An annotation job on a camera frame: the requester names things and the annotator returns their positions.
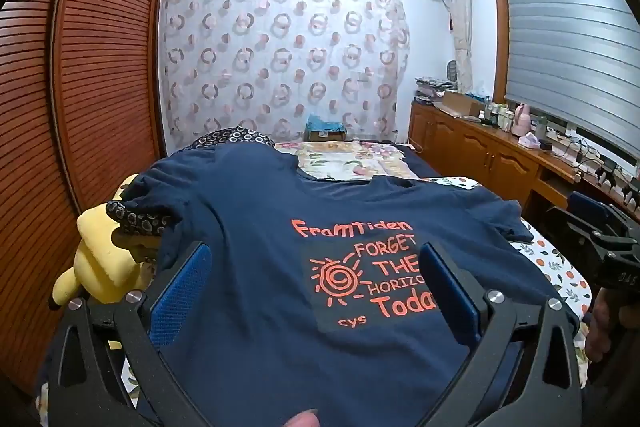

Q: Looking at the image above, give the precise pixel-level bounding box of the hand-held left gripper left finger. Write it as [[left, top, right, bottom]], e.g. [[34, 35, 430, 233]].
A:
[[37, 241, 215, 427]]

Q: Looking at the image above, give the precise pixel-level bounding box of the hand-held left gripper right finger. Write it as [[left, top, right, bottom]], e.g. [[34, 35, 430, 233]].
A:
[[415, 241, 584, 427]]

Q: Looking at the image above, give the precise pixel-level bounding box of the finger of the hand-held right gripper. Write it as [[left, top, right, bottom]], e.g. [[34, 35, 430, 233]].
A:
[[569, 191, 610, 229]]

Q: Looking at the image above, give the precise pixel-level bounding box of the navy printed t-shirt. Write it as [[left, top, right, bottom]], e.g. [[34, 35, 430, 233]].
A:
[[120, 142, 583, 427]]

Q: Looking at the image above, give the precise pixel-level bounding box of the pile of folded clothes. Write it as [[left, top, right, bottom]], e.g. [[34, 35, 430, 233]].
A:
[[414, 76, 456, 106]]

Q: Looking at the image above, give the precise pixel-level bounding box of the person's right hand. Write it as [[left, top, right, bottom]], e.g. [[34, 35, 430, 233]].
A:
[[586, 302, 610, 362]]

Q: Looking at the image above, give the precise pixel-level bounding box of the person's left hand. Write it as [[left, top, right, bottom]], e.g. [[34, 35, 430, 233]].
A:
[[282, 409, 321, 427]]

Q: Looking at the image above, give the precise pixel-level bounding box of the yellow plush toy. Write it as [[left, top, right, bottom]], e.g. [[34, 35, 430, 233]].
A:
[[50, 174, 161, 350]]

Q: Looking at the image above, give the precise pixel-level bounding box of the dark circle-patterned cloth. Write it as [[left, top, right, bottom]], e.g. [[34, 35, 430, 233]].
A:
[[106, 126, 277, 238]]

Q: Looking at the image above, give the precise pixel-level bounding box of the pink kettle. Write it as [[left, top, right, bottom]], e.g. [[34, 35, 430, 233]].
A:
[[512, 103, 532, 136]]

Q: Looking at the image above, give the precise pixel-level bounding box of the long wooden cabinet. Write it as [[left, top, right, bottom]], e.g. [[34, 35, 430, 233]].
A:
[[407, 99, 640, 228]]

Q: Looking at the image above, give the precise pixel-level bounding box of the grey window blind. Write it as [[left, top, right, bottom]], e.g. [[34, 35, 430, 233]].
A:
[[501, 0, 640, 160]]

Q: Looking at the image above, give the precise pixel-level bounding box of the open cardboard box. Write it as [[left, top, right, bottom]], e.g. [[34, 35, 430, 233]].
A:
[[442, 91, 486, 118]]

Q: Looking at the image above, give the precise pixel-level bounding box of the floral quilt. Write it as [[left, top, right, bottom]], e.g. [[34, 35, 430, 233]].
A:
[[274, 139, 422, 182]]

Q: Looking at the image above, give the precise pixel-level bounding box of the teal bag on box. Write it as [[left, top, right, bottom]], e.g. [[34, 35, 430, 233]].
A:
[[305, 114, 349, 142]]

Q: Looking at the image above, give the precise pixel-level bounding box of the tied beige side curtain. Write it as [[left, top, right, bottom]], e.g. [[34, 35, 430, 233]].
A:
[[442, 0, 474, 94]]

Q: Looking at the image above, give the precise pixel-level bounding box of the wooden louvered wardrobe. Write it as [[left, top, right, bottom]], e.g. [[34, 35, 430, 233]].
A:
[[0, 0, 173, 395]]

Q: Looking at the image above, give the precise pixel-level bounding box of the sheer circle-patterned curtain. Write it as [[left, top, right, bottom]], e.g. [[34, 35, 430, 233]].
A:
[[160, 0, 413, 148]]

